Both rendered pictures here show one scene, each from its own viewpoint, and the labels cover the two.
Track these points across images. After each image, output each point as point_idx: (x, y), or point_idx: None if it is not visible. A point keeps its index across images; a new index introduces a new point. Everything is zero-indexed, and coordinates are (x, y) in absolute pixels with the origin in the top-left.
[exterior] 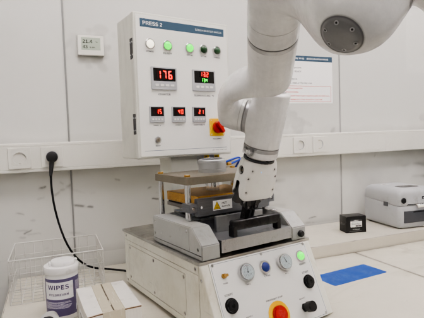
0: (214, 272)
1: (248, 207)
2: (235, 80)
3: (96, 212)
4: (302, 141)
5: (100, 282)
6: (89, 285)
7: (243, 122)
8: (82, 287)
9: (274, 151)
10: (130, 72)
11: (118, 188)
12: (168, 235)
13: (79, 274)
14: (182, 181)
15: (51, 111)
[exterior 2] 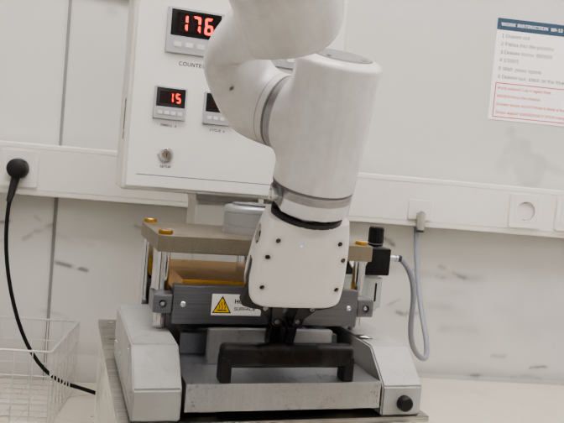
0: None
1: (275, 321)
2: (225, 18)
3: (93, 281)
4: (531, 204)
5: (53, 413)
6: (32, 414)
7: (265, 123)
8: (17, 415)
9: (329, 201)
10: (132, 15)
11: (138, 243)
12: (120, 350)
13: (38, 388)
14: (155, 241)
15: (35, 88)
